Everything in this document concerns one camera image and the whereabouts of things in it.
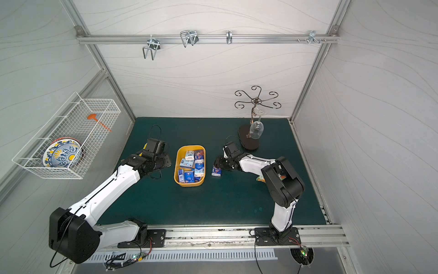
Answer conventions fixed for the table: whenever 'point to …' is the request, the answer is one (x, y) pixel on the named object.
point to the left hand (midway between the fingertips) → (167, 159)
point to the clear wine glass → (256, 128)
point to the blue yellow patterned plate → (63, 152)
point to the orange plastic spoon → (93, 116)
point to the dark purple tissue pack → (199, 158)
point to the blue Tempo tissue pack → (189, 176)
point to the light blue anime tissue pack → (184, 163)
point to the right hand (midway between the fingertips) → (217, 163)
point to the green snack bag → (262, 178)
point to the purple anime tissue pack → (216, 171)
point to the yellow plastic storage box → (181, 154)
